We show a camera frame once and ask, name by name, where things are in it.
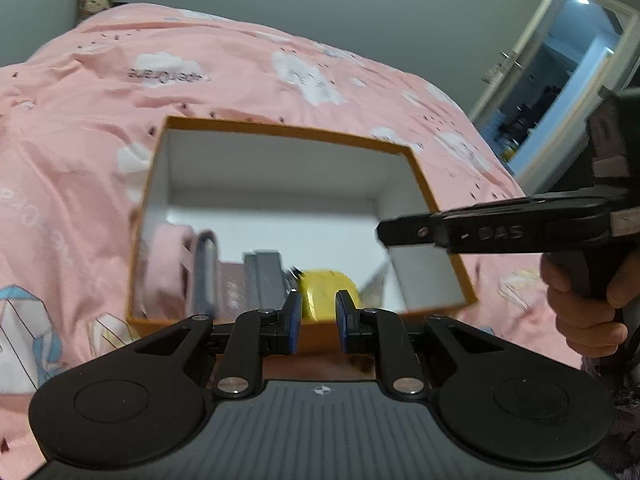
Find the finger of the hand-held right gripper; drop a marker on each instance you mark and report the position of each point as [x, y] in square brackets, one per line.
[407, 231]

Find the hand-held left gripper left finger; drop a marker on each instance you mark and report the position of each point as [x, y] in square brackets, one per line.
[295, 320]

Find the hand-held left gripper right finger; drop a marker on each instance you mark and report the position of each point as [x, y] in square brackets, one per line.
[345, 320]

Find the yellow round object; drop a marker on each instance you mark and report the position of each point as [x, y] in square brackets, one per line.
[320, 290]

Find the grey rectangular object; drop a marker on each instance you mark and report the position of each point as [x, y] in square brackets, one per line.
[265, 275]

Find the orange cardboard box white inside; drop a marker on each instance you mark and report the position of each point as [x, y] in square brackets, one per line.
[280, 180]

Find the person's right hand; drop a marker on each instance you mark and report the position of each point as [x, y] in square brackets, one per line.
[585, 325]

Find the white door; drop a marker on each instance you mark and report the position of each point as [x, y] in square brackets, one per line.
[530, 35]

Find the pink printed blanket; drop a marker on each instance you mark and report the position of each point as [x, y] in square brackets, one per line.
[75, 160]

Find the white and red plush toy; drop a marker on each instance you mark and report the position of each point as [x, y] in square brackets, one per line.
[95, 4]

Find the white door frame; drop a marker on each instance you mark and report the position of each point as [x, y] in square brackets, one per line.
[565, 115]

